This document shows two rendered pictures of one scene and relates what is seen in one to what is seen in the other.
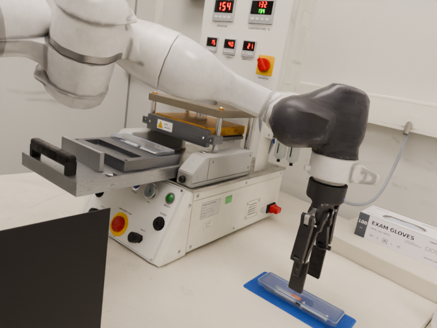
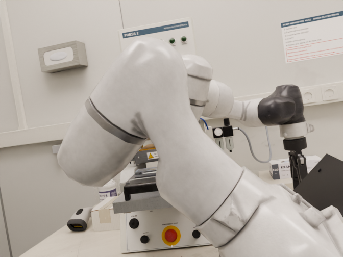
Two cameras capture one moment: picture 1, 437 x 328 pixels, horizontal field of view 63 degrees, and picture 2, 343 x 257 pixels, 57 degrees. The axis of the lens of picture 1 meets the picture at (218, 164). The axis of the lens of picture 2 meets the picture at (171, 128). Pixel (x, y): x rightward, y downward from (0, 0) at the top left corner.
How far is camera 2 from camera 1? 0.68 m
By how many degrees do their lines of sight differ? 32
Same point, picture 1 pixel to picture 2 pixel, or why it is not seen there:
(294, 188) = not seen: hidden behind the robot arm
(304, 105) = (281, 99)
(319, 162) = (292, 127)
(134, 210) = (178, 219)
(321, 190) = (298, 142)
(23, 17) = not seen: hidden behind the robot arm
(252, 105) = (237, 112)
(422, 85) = (257, 84)
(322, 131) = (293, 109)
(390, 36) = (227, 63)
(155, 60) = (215, 97)
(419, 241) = (310, 164)
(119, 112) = not seen: outside the picture
